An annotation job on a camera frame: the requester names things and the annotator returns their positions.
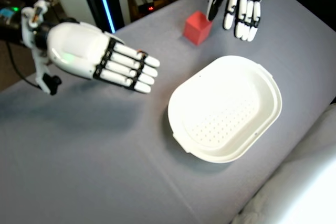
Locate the red foam cube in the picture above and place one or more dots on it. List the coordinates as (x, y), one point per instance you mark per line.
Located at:
(195, 26)

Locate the grey table cloth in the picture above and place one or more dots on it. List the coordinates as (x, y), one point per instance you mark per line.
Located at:
(78, 155)

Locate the white outer basin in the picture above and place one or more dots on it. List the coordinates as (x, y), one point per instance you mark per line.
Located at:
(279, 108)

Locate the white perforated strainer basket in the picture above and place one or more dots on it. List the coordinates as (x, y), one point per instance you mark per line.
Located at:
(223, 113)

